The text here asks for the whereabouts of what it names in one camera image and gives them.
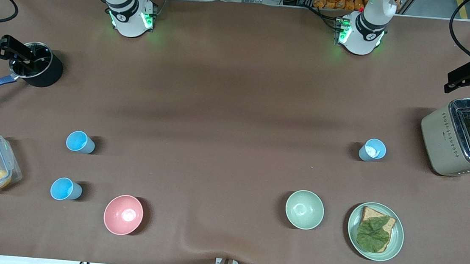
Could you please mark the pale green bowl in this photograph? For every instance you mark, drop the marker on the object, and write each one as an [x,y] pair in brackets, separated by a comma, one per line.
[304,209]

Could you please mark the pale green plate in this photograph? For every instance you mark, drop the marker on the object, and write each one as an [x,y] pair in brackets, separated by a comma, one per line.
[395,241]

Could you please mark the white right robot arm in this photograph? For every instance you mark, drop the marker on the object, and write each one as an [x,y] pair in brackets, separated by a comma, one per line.
[126,12]

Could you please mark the green lettuce leaf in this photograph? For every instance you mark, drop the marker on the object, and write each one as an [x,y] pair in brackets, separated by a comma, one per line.
[373,234]

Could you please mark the beige and chrome toaster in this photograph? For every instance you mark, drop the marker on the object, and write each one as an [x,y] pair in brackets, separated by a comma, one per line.
[440,141]

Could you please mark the pink bowl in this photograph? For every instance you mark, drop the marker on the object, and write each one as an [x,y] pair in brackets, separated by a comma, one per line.
[123,215]

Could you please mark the brown bread slice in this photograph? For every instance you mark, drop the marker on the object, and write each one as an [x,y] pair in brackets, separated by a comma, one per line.
[370,212]

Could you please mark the light blue plastic cup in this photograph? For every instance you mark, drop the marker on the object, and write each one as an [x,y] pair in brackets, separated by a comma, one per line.
[372,150]
[77,141]
[62,189]

